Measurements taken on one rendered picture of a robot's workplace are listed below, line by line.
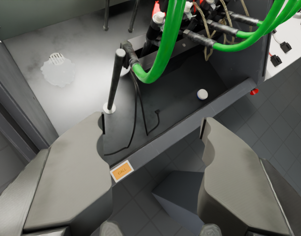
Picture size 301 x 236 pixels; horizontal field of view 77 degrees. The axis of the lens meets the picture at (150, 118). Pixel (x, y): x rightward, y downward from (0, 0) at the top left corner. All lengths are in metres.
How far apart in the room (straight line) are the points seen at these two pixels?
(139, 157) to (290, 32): 0.73
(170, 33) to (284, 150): 2.11
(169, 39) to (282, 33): 0.75
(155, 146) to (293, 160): 1.92
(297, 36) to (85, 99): 0.81
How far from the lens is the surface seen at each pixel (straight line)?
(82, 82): 0.66
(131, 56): 0.33
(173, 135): 0.53
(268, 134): 2.14
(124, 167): 0.47
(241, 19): 0.61
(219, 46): 0.46
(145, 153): 0.50
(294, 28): 0.97
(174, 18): 0.18
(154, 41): 0.49
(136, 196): 1.47
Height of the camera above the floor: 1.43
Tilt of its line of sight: 69 degrees down
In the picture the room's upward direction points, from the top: 48 degrees clockwise
